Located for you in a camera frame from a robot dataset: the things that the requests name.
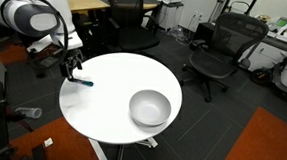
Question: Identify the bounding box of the white cabinet desk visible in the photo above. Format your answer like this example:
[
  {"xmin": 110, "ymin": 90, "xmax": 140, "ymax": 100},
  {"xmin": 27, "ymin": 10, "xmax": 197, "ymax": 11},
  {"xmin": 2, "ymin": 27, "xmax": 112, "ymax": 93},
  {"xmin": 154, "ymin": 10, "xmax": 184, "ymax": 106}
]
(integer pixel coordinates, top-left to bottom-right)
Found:
[{"xmin": 239, "ymin": 20, "xmax": 287, "ymax": 86}]

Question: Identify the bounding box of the teal marker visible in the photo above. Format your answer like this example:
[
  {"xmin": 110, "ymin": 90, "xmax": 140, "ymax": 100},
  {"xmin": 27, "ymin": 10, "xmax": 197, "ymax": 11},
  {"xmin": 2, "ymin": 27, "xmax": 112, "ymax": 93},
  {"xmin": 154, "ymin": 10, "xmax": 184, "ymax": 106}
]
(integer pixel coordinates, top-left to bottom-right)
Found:
[{"xmin": 72, "ymin": 79, "xmax": 94, "ymax": 87}]

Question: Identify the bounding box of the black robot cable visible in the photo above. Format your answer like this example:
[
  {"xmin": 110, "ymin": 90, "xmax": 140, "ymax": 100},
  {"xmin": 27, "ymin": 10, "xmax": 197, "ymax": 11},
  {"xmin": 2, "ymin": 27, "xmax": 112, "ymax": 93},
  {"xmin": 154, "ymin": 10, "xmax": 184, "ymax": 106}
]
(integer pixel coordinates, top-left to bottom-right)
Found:
[{"xmin": 0, "ymin": 0, "xmax": 72, "ymax": 71}]

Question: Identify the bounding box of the black padded office chair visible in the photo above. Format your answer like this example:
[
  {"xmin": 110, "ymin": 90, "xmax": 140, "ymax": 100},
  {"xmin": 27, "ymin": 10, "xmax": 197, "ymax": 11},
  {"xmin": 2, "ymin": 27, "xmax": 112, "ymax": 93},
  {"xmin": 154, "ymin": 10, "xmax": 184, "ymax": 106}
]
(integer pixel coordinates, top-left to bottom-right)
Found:
[{"xmin": 108, "ymin": 0, "xmax": 160, "ymax": 52}]

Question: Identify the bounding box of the wooden desk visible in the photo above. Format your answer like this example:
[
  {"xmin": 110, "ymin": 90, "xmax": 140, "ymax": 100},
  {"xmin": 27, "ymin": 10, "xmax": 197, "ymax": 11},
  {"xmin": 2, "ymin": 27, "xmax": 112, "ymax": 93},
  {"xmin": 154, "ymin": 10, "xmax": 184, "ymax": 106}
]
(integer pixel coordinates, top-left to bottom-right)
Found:
[{"xmin": 67, "ymin": 0, "xmax": 109, "ymax": 12}]

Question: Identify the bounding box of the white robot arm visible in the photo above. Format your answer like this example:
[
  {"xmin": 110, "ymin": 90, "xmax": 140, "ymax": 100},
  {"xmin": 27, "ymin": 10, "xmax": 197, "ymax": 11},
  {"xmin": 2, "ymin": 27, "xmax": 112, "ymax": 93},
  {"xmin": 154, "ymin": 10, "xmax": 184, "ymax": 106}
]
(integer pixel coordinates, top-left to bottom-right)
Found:
[{"xmin": 0, "ymin": 0, "xmax": 83, "ymax": 80}]

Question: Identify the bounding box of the black electric scooter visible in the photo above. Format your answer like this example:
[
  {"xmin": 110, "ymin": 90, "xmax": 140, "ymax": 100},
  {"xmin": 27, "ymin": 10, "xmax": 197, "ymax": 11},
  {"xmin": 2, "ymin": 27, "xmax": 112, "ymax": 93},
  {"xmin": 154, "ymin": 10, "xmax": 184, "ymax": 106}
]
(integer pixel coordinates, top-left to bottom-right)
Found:
[{"xmin": 250, "ymin": 56, "xmax": 287, "ymax": 95}]

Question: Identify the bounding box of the black mesh office chair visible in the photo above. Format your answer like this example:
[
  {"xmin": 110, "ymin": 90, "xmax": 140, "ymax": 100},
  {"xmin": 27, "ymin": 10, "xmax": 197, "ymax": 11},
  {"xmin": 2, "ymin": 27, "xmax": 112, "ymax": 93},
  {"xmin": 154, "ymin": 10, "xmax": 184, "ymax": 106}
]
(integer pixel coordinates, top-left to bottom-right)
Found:
[{"xmin": 182, "ymin": 12, "xmax": 269, "ymax": 102}]

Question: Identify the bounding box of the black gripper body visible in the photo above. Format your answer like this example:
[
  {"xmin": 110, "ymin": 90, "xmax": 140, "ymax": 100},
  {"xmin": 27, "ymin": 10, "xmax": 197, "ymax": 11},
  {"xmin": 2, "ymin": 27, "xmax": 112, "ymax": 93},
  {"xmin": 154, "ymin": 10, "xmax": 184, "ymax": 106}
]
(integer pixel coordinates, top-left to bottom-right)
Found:
[{"xmin": 60, "ymin": 49, "xmax": 83, "ymax": 79}]

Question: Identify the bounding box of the round white table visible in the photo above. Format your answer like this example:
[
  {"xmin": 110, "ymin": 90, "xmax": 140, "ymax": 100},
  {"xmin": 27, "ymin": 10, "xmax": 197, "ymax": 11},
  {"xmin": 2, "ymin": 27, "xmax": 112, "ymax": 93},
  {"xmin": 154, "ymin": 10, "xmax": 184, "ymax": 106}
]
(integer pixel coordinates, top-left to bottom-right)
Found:
[{"xmin": 59, "ymin": 52, "xmax": 183, "ymax": 147}]

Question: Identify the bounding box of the clear plastic cup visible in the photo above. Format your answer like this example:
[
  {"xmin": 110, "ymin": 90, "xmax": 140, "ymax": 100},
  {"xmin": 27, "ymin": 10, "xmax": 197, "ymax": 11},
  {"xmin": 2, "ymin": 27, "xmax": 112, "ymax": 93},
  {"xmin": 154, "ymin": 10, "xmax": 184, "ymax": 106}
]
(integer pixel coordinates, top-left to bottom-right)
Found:
[{"xmin": 16, "ymin": 107, "xmax": 42, "ymax": 119}]

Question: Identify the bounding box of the white bowl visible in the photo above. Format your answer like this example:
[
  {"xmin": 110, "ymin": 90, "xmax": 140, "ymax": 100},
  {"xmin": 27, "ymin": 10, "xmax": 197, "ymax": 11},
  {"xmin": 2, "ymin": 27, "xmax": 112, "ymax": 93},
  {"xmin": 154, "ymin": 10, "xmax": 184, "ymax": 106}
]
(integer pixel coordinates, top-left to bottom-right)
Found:
[{"xmin": 129, "ymin": 89, "xmax": 172, "ymax": 127}]

